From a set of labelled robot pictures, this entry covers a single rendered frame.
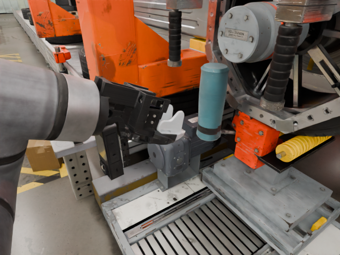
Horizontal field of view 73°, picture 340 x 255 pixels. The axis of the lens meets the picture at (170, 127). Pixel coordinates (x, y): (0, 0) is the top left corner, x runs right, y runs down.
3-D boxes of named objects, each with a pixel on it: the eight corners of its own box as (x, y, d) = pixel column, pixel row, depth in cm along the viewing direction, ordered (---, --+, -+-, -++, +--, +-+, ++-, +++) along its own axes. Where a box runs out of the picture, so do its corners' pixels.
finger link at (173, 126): (202, 116, 46) (168, 110, 39) (190, 143, 47) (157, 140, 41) (192, 111, 48) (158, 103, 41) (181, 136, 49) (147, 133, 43)
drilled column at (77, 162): (95, 192, 125) (80, 125, 104) (76, 200, 121) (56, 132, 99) (90, 181, 132) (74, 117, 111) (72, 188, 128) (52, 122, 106)
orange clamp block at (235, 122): (251, 101, 85) (243, 121, 91) (236, 107, 81) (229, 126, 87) (265, 112, 81) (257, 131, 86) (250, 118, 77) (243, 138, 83)
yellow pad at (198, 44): (226, 50, 116) (228, 40, 114) (206, 53, 110) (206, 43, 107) (208, 45, 126) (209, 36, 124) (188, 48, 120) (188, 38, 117)
